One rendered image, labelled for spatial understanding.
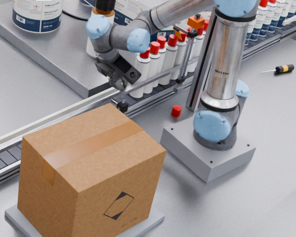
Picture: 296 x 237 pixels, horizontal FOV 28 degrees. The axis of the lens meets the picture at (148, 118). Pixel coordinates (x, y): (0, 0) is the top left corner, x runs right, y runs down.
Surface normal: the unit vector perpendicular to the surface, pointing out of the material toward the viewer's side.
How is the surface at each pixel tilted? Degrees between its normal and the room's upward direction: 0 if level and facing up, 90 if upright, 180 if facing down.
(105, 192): 90
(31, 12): 90
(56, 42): 0
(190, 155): 90
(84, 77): 0
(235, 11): 80
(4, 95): 0
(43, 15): 90
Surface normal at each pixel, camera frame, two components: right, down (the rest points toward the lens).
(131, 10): -0.62, 0.39
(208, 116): -0.38, 0.58
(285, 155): 0.18, -0.78
